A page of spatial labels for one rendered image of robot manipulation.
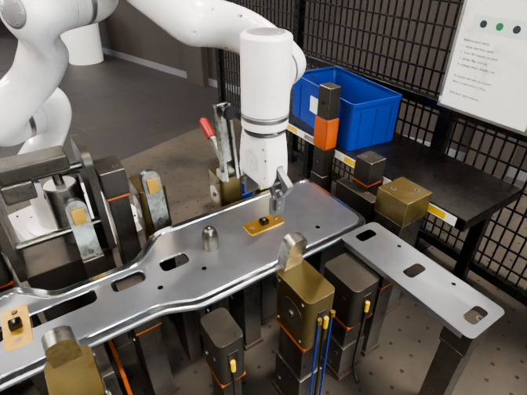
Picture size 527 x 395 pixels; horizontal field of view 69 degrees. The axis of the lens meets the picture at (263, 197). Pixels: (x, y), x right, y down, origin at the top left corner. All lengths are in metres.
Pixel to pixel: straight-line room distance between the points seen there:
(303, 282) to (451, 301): 0.26
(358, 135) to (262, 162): 0.42
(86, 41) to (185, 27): 5.45
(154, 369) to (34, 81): 0.67
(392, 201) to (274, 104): 0.35
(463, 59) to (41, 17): 0.89
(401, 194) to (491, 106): 0.32
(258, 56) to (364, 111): 0.48
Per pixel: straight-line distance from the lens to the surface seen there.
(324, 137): 1.03
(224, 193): 0.90
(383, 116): 1.09
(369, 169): 0.91
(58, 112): 1.20
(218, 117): 0.83
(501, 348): 1.13
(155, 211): 0.85
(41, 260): 0.90
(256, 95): 0.64
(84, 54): 6.15
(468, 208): 0.92
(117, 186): 0.84
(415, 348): 1.04
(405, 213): 0.84
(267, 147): 0.67
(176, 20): 0.69
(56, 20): 0.87
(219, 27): 0.71
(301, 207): 0.87
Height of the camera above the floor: 1.51
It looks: 34 degrees down
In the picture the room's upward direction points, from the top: straight up
